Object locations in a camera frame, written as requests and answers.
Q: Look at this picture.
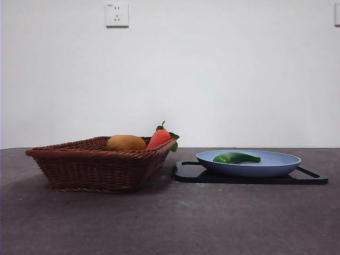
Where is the white wall socket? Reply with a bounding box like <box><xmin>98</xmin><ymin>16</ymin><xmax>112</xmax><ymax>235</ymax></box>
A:
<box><xmin>106</xmin><ymin>3</ymin><xmax>130</xmax><ymax>28</ymax></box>

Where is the green chili pepper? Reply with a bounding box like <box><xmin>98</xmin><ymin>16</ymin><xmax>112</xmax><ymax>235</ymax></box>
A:
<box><xmin>212</xmin><ymin>152</ymin><xmax>261</xmax><ymax>165</ymax></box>

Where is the yellow-brown potato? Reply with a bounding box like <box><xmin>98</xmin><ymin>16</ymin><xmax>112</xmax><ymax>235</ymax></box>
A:
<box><xmin>106</xmin><ymin>134</ymin><xmax>147</xmax><ymax>152</ymax></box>

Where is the brown wicker basket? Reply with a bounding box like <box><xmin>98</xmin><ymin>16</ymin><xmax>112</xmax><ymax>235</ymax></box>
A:
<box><xmin>25</xmin><ymin>136</ymin><xmax>177</xmax><ymax>194</ymax></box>

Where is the orange carrot with green leaves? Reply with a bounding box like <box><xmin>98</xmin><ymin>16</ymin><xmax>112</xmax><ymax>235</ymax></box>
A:
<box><xmin>145</xmin><ymin>121</ymin><xmax>180</xmax><ymax>153</ymax></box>

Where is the black flat tray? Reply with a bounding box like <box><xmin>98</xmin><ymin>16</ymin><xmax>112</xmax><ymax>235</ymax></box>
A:
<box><xmin>174</xmin><ymin>160</ymin><xmax>329</xmax><ymax>185</ymax></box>

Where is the blue round plate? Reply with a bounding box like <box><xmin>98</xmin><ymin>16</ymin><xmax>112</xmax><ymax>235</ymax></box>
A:
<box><xmin>195</xmin><ymin>150</ymin><xmax>302</xmax><ymax>179</ymax></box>

